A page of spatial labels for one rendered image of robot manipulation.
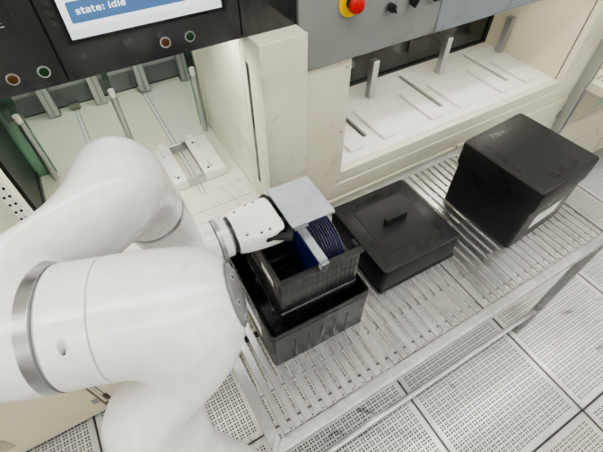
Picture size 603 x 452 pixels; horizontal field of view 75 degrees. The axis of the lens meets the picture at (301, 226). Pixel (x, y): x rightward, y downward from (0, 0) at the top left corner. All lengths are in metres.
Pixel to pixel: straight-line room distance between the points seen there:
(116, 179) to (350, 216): 0.94
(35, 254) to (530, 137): 1.36
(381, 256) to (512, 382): 1.12
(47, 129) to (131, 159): 1.43
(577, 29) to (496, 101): 0.42
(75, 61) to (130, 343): 0.65
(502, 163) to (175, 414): 1.15
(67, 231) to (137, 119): 1.37
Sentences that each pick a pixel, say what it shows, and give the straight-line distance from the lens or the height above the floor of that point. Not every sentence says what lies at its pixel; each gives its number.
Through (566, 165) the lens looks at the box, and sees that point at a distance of 1.41.
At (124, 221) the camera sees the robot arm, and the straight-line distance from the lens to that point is 0.40.
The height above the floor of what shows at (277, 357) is 0.82.
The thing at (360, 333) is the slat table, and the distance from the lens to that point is 1.14.
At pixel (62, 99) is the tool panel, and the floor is 0.90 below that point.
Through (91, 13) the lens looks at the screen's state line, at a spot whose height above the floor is 1.51.
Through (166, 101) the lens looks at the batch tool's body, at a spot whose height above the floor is 0.87.
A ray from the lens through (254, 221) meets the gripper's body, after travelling 0.79.
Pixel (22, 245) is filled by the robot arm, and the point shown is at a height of 1.55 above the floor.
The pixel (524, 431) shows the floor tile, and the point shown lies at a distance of 2.05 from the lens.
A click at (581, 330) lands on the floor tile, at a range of 2.40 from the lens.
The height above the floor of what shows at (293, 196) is 1.19.
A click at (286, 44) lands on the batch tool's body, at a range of 0.94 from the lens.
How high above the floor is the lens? 1.79
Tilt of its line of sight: 50 degrees down
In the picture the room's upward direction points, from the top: straight up
